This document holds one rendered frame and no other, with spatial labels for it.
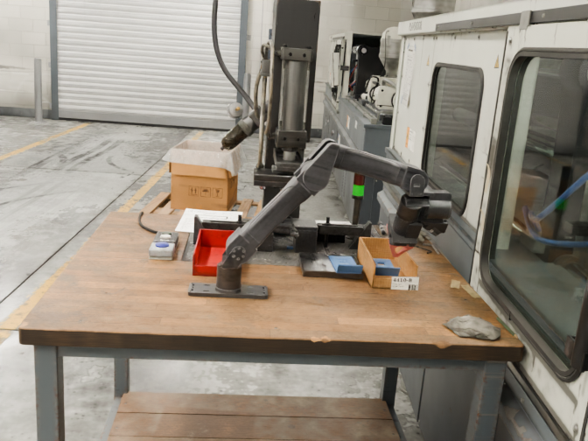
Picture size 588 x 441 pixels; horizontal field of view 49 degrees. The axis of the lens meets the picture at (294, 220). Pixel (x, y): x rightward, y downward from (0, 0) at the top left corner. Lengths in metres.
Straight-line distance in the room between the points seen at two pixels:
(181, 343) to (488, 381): 0.72
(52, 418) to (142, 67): 9.98
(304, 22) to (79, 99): 9.81
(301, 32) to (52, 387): 1.18
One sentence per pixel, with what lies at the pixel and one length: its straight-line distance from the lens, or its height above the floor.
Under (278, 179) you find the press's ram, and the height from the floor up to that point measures 1.13.
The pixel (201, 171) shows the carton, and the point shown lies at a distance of 5.29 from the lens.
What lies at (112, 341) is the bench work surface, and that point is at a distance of 1.48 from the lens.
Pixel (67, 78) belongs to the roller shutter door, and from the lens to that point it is 11.70.
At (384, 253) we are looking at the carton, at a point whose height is 0.92.
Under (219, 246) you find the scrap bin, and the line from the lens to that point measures 2.01.
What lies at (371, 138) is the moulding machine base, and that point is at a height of 0.87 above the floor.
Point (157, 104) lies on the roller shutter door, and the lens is 11.35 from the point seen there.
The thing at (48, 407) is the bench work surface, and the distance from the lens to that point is 1.62.
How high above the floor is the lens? 1.52
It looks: 15 degrees down
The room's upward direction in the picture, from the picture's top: 4 degrees clockwise
